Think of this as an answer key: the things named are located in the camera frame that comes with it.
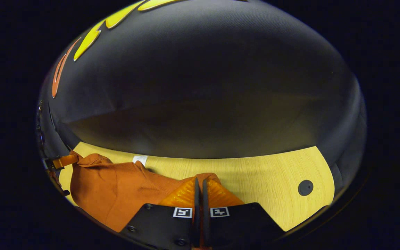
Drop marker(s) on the dark round table grommet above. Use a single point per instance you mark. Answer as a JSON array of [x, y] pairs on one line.
[[305, 187]]

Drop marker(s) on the black backdrop cloth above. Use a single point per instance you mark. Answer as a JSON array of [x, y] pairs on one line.
[[203, 86]]

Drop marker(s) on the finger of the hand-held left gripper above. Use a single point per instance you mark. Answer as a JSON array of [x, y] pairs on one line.
[[59, 183], [63, 161]]

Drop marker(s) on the orange long-sleeved garment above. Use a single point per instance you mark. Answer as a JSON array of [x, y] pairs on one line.
[[116, 191]]

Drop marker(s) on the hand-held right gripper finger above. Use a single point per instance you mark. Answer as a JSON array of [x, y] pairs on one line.
[[205, 222], [197, 222]]

